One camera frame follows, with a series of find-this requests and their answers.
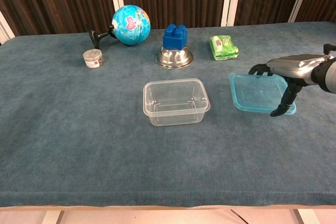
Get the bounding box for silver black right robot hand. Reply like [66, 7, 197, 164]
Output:
[248, 54, 327, 118]

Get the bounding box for blue-rimmed clear plastic lid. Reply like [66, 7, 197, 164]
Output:
[228, 73, 297, 116]

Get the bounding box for clear plastic container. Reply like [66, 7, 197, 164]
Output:
[143, 78, 211, 127]

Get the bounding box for green wet wipes pack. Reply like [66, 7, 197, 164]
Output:
[209, 34, 239, 60]

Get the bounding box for blue toy building block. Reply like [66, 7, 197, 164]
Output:
[162, 24, 189, 50]

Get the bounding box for blue globe on black stand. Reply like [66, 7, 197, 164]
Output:
[88, 4, 152, 50]

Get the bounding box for small clear round jar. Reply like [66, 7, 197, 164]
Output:
[82, 49, 103, 68]

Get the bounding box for blue table cloth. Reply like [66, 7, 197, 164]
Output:
[0, 21, 336, 208]

